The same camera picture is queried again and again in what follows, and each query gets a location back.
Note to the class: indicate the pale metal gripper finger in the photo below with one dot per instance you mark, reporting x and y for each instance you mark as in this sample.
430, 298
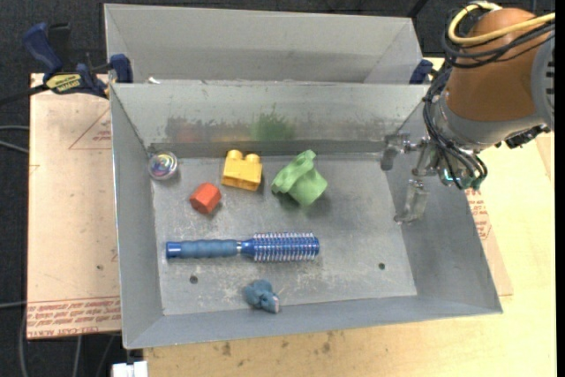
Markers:
415, 201
390, 148

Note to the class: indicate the grey metal bin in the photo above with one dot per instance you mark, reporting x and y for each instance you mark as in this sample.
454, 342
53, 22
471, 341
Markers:
335, 216

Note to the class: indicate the green plastic toy piece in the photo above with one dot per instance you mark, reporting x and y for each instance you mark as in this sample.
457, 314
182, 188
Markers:
304, 183

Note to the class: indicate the yellow toy brick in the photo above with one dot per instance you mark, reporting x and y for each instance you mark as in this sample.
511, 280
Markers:
242, 172

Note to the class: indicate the blue round hairbrush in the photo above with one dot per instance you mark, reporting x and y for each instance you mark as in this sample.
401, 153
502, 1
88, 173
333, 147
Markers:
247, 248

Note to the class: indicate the blue toy mouse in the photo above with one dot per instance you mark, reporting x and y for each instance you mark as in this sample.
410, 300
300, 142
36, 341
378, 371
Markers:
261, 297

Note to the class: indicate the red-orange small block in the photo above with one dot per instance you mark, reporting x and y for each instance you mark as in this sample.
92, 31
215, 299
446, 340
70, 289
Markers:
205, 198

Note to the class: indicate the shiny iridescent spinning top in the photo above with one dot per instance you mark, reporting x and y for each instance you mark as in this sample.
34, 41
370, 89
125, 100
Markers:
163, 166

